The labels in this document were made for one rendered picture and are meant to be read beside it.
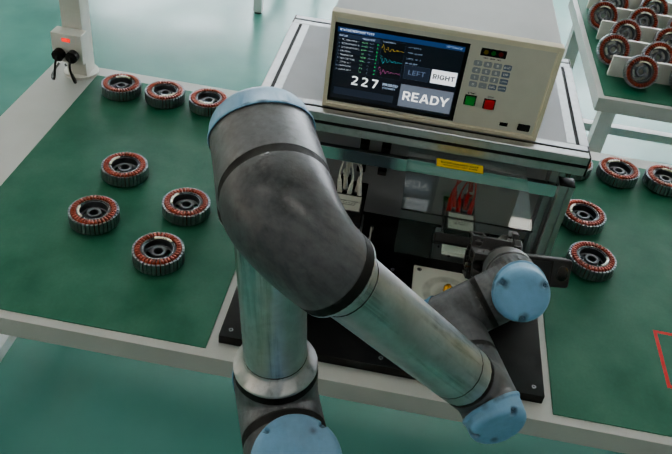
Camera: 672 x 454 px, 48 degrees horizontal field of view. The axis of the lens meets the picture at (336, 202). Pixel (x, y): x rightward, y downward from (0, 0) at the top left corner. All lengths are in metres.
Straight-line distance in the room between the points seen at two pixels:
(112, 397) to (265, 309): 1.53
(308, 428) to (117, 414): 1.42
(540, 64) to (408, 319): 0.80
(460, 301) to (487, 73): 0.58
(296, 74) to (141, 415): 1.18
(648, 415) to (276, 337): 0.89
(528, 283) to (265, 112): 0.43
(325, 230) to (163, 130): 1.45
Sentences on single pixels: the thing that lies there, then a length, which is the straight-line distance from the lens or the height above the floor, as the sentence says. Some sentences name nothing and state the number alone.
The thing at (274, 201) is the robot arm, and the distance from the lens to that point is 0.67.
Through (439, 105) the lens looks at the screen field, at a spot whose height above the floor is 1.16.
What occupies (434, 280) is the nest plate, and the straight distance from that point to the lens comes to 1.66.
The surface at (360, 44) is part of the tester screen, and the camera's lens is 1.46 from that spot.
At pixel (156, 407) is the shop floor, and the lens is 2.36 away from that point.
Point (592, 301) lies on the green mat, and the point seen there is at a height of 0.75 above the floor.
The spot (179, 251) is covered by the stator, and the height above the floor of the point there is 0.79.
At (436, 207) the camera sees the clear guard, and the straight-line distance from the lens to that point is 1.38.
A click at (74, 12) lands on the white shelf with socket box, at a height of 0.95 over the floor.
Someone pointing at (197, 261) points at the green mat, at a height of 0.75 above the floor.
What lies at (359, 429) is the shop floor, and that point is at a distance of 2.34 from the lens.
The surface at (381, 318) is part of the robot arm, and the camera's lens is 0.76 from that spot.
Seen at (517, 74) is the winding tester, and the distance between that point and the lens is 1.48.
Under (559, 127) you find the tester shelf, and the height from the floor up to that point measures 1.11.
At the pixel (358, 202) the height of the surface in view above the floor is 0.92.
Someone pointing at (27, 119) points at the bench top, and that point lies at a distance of 2.19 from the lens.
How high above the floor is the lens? 1.89
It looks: 38 degrees down
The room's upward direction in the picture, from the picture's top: 8 degrees clockwise
